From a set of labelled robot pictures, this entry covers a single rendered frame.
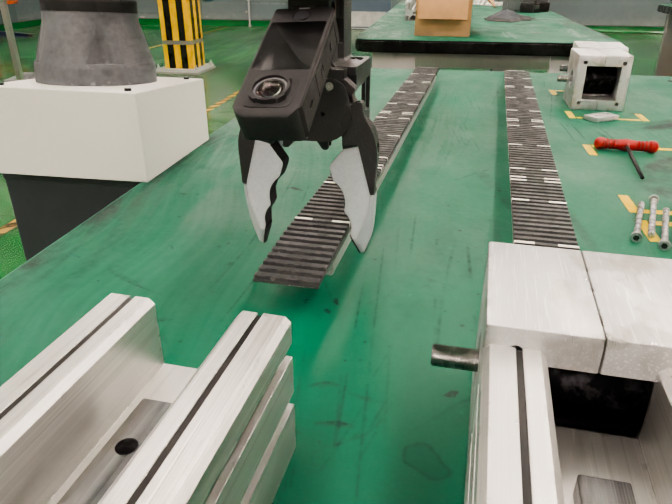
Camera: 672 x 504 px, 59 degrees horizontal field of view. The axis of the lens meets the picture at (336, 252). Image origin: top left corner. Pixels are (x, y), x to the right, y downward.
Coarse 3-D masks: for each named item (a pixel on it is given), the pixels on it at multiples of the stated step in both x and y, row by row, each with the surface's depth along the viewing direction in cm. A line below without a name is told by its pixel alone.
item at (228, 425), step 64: (128, 320) 28; (256, 320) 28; (64, 384) 24; (128, 384) 28; (192, 384) 24; (256, 384) 24; (0, 448) 21; (64, 448) 24; (128, 448) 24; (192, 448) 21; (256, 448) 25
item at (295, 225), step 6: (294, 222) 52; (300, 222) 52; (306, 222) 52; (288, 228) 51; (294, 228) 51; (300, 228) 50; (306, 228) 50; (312, 228) 50; (318, 228) 50; (324, 228) 51; (330, 228) 51; (336, 228) 51; (342, 228) 51; (348, 228) 51; (336, 234) 50; (342, 234) 50
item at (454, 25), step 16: (416, 0) 215; (432, 0) 212; (448, 0) 211; (464, 0) 210; (416, 16) 217; (432, 16) 213; (448, 16) 211; (464, 16) 210; (416, 32) 219; (432, 32) 218; (448, 32) 217; (464, 32) 216
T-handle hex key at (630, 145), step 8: (600, 144) 84; (608, 144) 83; (616, 144) 83; (624, 144) 83; (632, 144) 82; (640, 144) 82; (648, 144) 82; (656, 144) 82; (648, 152) 83; (632, 160) 77; (640, 176) 71
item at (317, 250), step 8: (280, 240) 48; (272, 248) 47; (280, 248) 47; (288, 248) 47; (296, 248) 47; (304, 248) 48; (312, 248) 48; (320, 248) 47; (328, 248) 47; (336, 248) 47; (320, 256) 46; (328, 256) 46
